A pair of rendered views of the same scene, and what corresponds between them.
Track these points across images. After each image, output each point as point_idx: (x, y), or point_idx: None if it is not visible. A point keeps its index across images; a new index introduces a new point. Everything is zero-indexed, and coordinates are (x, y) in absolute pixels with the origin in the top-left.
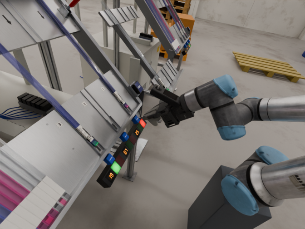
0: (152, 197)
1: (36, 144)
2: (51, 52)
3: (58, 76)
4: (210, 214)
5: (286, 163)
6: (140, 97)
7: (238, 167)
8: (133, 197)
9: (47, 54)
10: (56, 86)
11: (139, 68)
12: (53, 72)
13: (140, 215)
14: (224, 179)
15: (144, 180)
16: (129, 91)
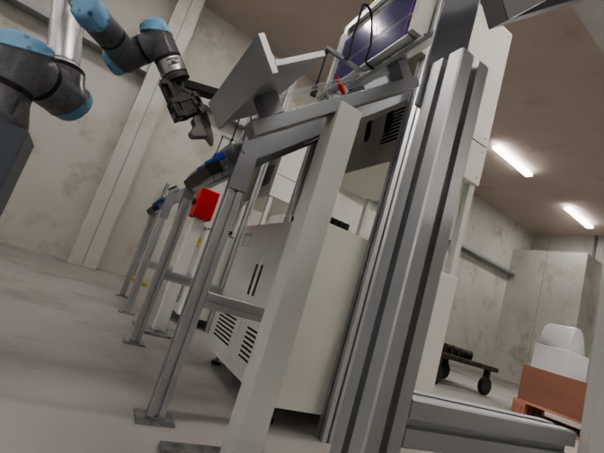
0: (56, 391)
1: None
2: (389, 182)
3: (380, 220)
4: (10, 195)
5: (80, 45)
6: (246, 146)
7: (75, 87)
8: (111, 391)
9: (384, 184)
10: (371, 235)
11: (323, 127)
12: (378, 212)
13: (75, 375)
14: (92, 103)
15: (100, 413)
16: None
